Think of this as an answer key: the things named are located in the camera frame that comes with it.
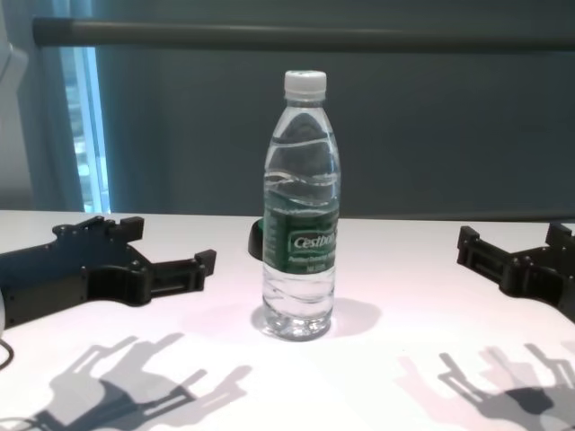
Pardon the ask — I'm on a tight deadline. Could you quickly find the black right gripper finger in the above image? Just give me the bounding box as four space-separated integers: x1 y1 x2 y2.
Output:
545 221 575 261
456 225 522 286

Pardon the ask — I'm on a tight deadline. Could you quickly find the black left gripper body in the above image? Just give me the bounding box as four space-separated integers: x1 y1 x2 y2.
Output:
0 236 149 330

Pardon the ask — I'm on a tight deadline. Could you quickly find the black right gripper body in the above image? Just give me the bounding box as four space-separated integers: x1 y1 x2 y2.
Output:
500 249 575 324

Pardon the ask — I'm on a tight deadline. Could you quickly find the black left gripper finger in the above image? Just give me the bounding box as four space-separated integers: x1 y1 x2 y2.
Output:
52 215 146 247
134 249 218 303

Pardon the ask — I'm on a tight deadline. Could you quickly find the clear green-label water bottle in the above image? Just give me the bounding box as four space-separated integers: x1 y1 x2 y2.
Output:
261 69 341 341

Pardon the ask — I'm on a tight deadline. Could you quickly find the green button with black base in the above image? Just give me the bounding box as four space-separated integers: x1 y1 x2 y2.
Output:
245 218 268 262

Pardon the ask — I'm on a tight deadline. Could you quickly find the dark horizontal rail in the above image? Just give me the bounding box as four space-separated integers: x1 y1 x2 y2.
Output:
31 16 575 51

